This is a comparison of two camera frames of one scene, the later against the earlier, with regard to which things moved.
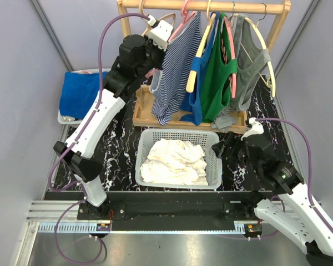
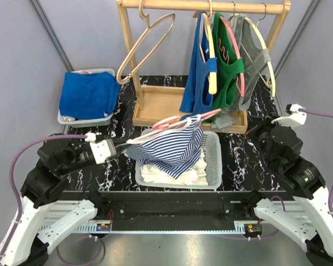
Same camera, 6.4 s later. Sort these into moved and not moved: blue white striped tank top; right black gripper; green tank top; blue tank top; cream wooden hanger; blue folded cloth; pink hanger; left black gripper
Moved: green tank top; cream wooden hanger; blue white striped tank top; pink hanger; left black gripper; right black gripper
Not moved: blue folded cloth; blue tank top
